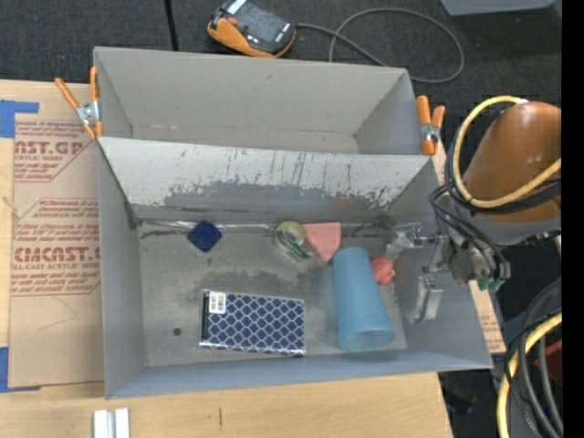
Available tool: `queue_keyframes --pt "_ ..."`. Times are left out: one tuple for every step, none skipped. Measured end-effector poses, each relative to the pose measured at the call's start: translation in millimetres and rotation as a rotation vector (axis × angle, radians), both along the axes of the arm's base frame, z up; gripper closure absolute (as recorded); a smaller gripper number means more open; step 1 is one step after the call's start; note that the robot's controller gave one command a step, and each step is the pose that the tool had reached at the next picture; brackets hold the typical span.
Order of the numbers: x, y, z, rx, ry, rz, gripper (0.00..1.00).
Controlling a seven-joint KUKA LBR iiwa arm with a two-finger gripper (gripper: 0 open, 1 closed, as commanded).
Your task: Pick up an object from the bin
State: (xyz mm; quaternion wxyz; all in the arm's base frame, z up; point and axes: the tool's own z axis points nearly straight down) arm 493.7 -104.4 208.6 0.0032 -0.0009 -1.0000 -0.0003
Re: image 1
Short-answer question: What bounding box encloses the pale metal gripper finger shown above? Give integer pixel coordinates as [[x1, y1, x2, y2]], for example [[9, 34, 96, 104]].
[[385, 223, 424, 264], [404, 276, 444, 324]]

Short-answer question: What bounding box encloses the grey metal bin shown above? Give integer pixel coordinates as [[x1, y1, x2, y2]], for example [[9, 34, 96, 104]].
[[92, 46, 495, 400]]

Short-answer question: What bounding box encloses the blue white patterned flat packet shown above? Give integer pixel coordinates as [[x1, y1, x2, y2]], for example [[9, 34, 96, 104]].
[[198, 288, 307, 358]]

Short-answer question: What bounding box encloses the pink wedge sponge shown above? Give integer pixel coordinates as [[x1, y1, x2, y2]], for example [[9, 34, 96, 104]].
[[301, 222, 343, 264]]

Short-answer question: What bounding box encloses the red-orange small toy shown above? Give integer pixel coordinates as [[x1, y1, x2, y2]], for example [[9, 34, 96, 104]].
[[370, 255, 396, 286]]

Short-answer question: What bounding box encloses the dark blue square pad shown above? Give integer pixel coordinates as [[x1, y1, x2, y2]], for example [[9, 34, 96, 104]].
[[186, 219, 224, 254]]

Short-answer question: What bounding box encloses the light blue plastic cup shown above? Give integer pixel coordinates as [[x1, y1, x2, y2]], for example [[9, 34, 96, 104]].
[[331, 245, 396, 353]]

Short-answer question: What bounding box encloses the brown cardboard board red print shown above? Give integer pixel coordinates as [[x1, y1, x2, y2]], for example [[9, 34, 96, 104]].
[[0, 78, 507, 394]]

